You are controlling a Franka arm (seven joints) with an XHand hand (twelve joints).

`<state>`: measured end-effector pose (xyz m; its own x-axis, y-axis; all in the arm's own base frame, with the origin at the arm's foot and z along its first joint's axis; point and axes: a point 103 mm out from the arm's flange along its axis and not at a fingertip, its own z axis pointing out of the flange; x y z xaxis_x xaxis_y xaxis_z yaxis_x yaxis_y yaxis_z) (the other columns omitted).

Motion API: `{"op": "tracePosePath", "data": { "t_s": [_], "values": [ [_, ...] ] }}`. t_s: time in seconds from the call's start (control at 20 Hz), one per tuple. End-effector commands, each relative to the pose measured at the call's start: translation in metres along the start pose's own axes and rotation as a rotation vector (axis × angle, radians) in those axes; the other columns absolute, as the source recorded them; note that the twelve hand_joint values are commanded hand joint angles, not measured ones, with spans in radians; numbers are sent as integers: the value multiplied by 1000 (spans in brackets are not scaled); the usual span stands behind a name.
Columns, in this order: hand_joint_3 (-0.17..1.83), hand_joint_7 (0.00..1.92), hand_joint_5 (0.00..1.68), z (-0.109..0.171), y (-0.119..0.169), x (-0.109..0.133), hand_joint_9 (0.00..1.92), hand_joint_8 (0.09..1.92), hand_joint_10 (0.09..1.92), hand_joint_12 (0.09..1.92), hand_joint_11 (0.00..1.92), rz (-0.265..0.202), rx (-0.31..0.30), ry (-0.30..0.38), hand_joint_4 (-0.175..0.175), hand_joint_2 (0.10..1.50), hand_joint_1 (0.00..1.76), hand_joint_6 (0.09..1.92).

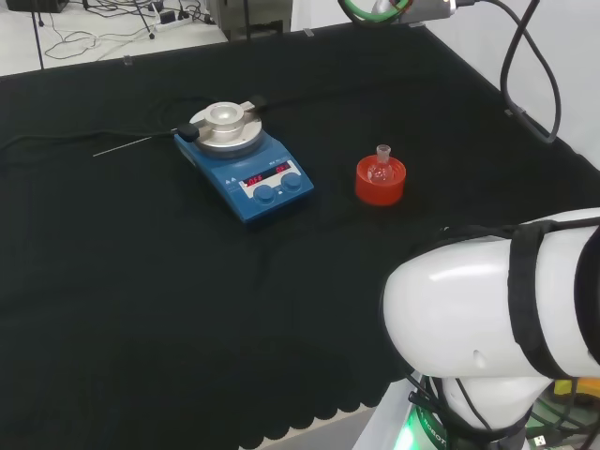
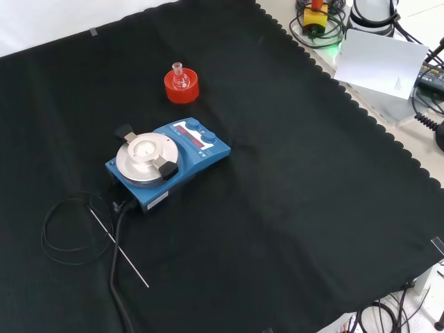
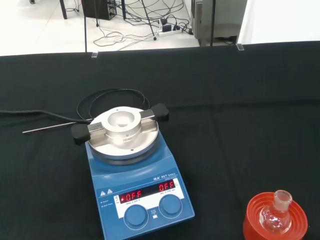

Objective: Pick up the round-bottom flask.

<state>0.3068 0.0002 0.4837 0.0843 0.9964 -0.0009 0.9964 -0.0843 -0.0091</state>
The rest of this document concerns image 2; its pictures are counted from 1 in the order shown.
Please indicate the clear round-bottom glass flask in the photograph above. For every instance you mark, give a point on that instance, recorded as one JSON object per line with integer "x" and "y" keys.
{"x": 181, "y": 82}

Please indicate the clear tape strip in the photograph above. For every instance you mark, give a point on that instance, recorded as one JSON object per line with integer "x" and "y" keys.
{"x": 438, "y": 244}

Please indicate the thin steel probe rod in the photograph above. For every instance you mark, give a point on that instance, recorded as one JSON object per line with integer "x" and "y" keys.
{"x": 119, "y": 248}

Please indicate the pale board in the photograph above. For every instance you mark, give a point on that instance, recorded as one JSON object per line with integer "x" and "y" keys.
{"x": 378, "y": 62}

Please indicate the grey tape strip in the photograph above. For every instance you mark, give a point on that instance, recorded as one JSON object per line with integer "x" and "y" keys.
{"x": 93, "y": 32}

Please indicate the black power adapter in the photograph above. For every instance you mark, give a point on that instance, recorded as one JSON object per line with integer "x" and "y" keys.
{"x": 431, "y": 79}

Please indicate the black bench cloth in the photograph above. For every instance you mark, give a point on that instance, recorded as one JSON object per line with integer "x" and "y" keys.
{"x": 277, "y": 173}

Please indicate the blue-base heater with steel plate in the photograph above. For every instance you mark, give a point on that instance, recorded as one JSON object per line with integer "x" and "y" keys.
{"x": 208, "y": 156}

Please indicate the yellow stop button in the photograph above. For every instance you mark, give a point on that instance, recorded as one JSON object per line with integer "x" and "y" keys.
{"x": 315, "y": 17}

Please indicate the black round device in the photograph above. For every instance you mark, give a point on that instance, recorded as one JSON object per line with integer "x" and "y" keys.
{"x": 440, "y": 137}

